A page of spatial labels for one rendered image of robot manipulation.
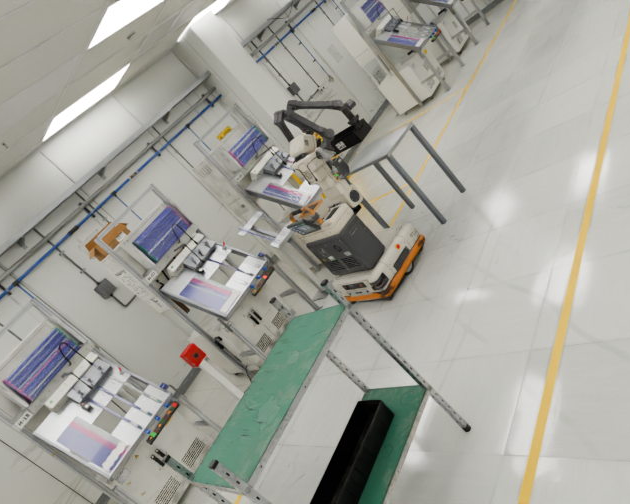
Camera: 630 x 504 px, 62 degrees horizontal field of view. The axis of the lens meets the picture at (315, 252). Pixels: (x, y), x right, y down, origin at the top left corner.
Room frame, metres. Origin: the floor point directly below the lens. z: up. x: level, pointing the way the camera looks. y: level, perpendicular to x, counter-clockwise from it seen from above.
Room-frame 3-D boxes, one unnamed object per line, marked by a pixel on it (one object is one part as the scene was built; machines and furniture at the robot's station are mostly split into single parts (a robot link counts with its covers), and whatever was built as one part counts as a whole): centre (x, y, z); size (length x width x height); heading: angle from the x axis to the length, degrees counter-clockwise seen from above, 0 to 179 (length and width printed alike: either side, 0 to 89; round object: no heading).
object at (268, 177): (5.67, -0.25, 0.65); 1.01 x 0.73 x 1.29; 37
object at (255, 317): (4.92, 1.03, 0.31); 0.70 x 0.65 x 0.62; 127
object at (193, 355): (4.12, 1.31, 0.39); 0.24 x 0.24 x 0.78; 37
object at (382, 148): (4.49, -1.00, 0.40); 0.70 x 0.45 x 0.80; 29
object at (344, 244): (4.08, -0.24, 0.59); 0.55 x 0.34 x 0.83; 29
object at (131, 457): (3.91, 2.05, 0.66); 1.01 x 0.73 x 1.31; 37
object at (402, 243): (4.12, -0.32, 0.16); 0.67 x 0.64 x 0.25; 119
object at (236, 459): (2.05, 0.54, 0.55); 0.91 x 0.46 x 1.10; 127
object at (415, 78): (7.97, -2.94, 0.95); 1.36 x 0.82 x 1.90; 37
